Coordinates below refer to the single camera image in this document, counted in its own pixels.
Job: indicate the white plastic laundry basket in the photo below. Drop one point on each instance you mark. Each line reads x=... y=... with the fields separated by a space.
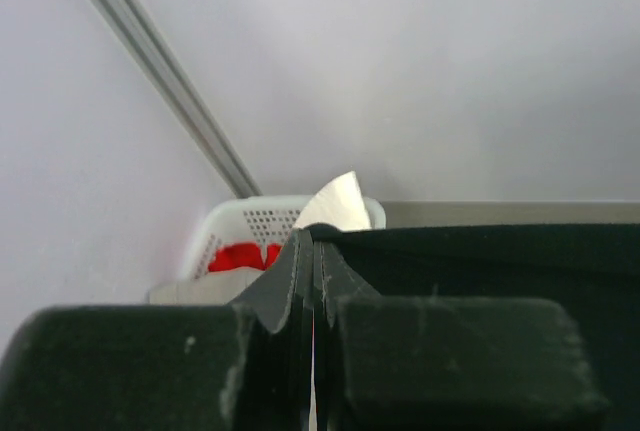
x=262 y=220

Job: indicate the left corner aluminium post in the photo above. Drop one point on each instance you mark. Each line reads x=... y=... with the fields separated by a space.
x=138 y=33

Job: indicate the white and red garment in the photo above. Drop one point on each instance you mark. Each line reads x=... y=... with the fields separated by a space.
x=340 y=203

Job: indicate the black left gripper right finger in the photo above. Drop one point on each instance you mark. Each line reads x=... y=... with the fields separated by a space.
x=439 y=363

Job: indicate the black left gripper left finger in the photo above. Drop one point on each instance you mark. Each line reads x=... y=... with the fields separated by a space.
x=244 y=365

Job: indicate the black t shirt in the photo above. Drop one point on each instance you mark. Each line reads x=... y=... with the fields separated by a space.
x=592 y=270

